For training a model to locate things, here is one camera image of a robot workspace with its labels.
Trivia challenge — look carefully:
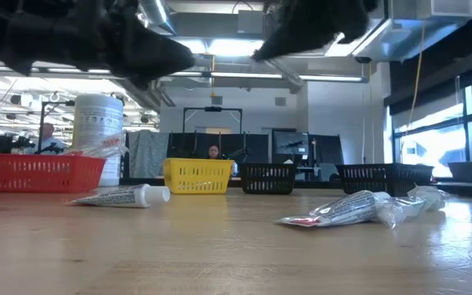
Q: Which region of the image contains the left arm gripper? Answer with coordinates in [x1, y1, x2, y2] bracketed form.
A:
[0, 0, 196, 89]

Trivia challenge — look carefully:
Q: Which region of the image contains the red plastic basket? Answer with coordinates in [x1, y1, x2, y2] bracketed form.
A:
[0, 152, 107, 193]

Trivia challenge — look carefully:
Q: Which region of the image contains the grey cloth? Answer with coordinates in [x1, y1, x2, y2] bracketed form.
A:
[127, 129, 170, 179]

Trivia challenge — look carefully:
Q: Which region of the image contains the white purple toothpaste tube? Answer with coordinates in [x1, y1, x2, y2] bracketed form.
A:
[68, 183, 171, 209]

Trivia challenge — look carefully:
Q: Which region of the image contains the black monitor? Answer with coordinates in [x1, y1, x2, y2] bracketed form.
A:
[272, 129, 311, 157]

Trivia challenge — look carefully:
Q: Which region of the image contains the black plastic basket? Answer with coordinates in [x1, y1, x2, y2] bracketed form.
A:
[336, 162, 434, 197]
[239, 162, 298, 195]

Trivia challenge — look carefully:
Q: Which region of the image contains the yellow hanging cable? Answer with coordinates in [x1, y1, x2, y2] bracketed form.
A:
[406, 18, 428, 128]

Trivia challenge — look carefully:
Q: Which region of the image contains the white wipes canister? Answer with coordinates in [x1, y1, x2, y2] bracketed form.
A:
[71, 93, 125, 188]

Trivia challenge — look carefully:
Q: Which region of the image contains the white red toothpaste tube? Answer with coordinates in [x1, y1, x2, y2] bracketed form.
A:
[275, 189, 384, 229]

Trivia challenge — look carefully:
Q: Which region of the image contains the black partition panel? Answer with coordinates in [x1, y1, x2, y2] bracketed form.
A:
[308, 134, 345, 181]
[166, 131, 270, 165]

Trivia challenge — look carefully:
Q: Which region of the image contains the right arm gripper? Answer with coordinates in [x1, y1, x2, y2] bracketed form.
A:
[252, 0, 343, 61]

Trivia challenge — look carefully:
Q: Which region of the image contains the white ceiling air unit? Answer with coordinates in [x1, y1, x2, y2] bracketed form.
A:
[356, 0, 472, 63]

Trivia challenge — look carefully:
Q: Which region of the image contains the yellow plastic basket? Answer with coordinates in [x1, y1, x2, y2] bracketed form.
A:
[162, 157, 235, 195]

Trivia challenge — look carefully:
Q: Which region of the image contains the black metal rig frame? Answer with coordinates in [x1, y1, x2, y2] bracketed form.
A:
[182, 106, 244, 160]

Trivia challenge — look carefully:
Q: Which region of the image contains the green toothbrush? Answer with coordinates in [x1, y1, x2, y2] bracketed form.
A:
[373, 184, 452, 229]

